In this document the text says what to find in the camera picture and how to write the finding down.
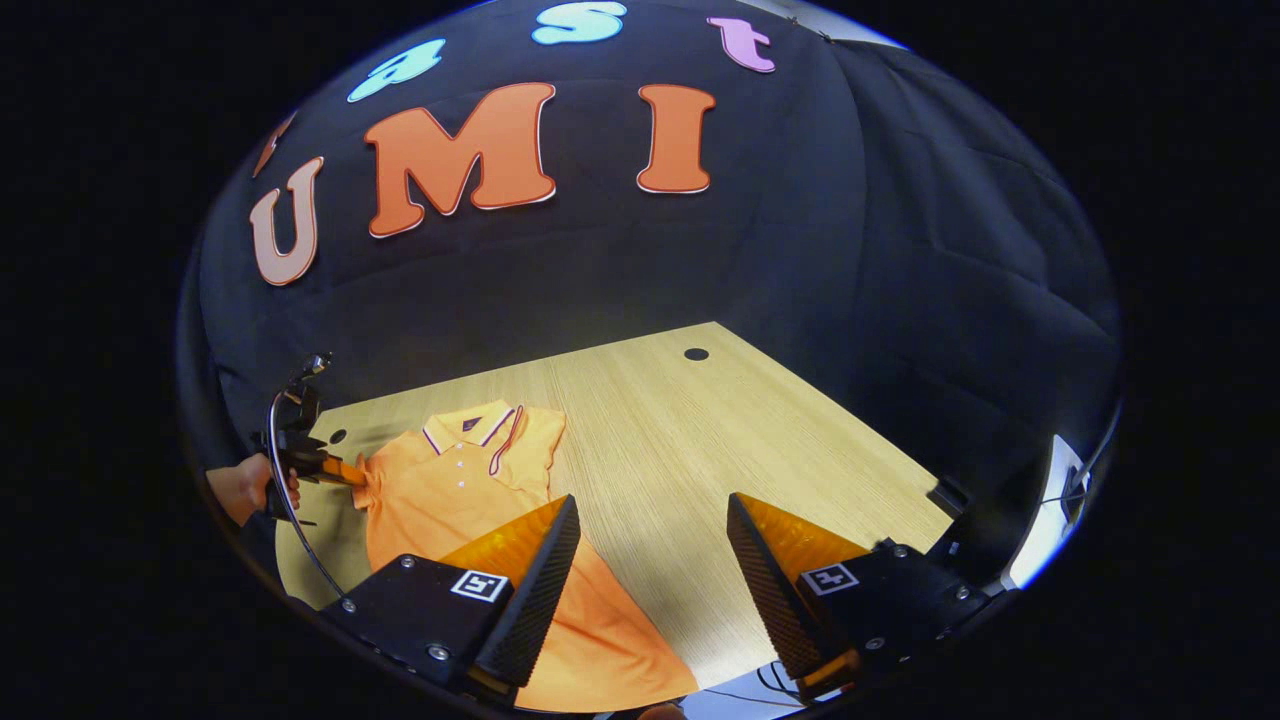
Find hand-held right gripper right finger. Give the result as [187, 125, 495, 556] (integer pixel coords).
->
[727, 492, 1002, 702]

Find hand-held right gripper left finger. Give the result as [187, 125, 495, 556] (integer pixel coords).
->
[322, 493, 584, 701]

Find orange collared T-shirt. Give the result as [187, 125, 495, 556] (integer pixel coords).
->
[352, 400, 701, 713]

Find dark table corner fixture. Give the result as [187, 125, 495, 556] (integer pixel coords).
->
[928, 478, 973, 519]

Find tangled black floor cables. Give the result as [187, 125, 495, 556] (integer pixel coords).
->
[700, 660, 811, 709]

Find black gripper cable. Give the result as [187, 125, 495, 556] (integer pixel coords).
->
[267, 385, 350, 600]

